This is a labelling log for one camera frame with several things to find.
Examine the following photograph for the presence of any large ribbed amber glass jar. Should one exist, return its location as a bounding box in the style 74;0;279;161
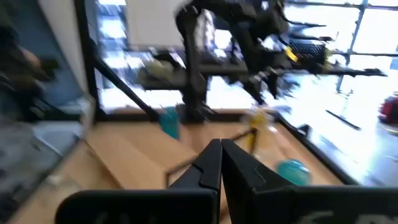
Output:
244;108;276;152

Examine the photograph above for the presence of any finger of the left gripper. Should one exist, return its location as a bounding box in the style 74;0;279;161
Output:
266;72;280;99
245;73;267;105

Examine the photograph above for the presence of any small teal glass vase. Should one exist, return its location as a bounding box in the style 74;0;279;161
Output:
157;105;182;141

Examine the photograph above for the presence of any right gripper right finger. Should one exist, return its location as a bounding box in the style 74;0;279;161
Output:
221;138;398;224

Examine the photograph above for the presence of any white paper sheet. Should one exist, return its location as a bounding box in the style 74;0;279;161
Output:
32;119;86;156

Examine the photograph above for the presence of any rounded teal glass vase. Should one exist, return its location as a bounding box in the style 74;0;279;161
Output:
275;158;312;187

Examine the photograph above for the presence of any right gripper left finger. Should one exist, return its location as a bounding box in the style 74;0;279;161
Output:
55;138;223;224

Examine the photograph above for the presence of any person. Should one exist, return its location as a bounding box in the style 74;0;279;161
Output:
0;24;60;123

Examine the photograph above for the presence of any red box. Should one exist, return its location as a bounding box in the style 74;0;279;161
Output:
377;92;398;126

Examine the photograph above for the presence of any black aluminium table frame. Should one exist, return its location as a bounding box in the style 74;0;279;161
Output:
73;0;361;186

